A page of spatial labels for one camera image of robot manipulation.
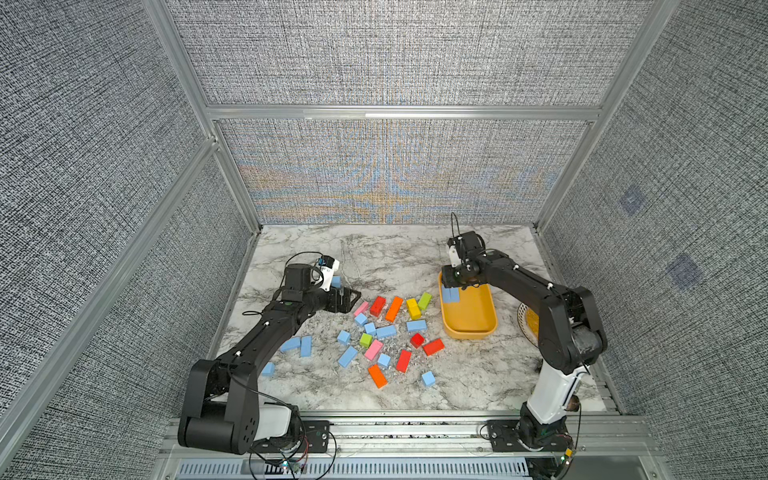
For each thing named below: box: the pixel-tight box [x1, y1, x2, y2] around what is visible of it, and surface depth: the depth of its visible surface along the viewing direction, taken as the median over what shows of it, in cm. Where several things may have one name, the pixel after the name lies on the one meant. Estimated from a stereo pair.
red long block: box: [396, 349, 413, 373], surface depth 88 cm
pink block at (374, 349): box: [364, 339, 384, 361], surface depth 89 cm
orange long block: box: [385, 296, 404, 323], surface depth 98 cm
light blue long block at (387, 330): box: [376, 325, 396, 337], surface depth 93 cm
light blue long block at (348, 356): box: [338, 346, 358, 368], surface depth 87 cm
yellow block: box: [406, 298, 421, 320], surface depth 96 cm
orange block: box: [368, 364, 388, 389], surface depth 85 cm
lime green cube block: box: [359, 333, 373, 349], surface depth 90 cm
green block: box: [418, 292, 433, 310], surface depth 99 cm
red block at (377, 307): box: [370, 296, 387, 317], surface depth 97 cm
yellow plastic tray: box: [438, 270, 498, 339], surface depth 94 cm
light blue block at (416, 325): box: [406, 320, 427, 331], surface depth 94 cm
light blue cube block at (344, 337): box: [338, 330, 351, 345], surface depth 90 cm
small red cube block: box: [410, 332, 425, 349], surface depth 91 cm
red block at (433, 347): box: [423, 338, 445, 356], surface depth 91 cm
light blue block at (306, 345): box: [300, 335, 313, 357], surface depth 90 cm
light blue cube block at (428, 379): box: [422, 371, 436, 387], surface depth 83 cm
